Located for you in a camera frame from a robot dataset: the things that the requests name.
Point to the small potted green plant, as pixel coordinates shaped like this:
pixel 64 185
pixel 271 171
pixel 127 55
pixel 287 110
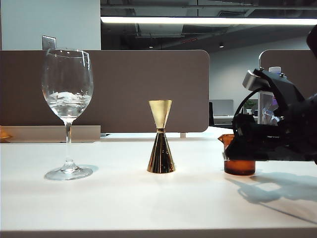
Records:
pixel 250 104

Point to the long ceiling light strip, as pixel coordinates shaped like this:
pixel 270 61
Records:
pixel 198 20

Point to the beige low desk panel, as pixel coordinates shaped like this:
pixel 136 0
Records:
pixel 37 134

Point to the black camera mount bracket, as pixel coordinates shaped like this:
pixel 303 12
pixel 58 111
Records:
pixel 284 91

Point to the clear plastic water bottle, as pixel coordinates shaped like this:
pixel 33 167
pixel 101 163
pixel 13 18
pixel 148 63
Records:
pixel 275 69

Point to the small amber measuring cup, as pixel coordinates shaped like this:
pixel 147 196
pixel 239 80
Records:
pixel 239 167

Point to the brown desk partition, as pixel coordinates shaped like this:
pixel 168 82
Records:
pixel 284 59
pixel 138 89

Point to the white background desk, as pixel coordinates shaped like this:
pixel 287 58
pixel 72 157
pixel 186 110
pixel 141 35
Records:
pixel 224 120

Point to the clear wine glass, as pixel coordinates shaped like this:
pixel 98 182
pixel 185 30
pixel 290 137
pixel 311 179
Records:
pixel 67 104

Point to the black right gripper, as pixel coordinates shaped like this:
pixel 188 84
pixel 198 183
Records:
pixel 294 138

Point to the gold double-cone jigger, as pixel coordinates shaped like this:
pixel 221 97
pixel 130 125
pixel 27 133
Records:
pixel 161 156

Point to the silver wall switch plate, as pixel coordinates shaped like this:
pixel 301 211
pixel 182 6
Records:
pixel 48 42

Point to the grey background desk screen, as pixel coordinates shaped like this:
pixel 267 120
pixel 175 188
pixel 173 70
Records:
pixel 221 107

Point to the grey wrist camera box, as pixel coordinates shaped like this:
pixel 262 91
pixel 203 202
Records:
pixel 253 80

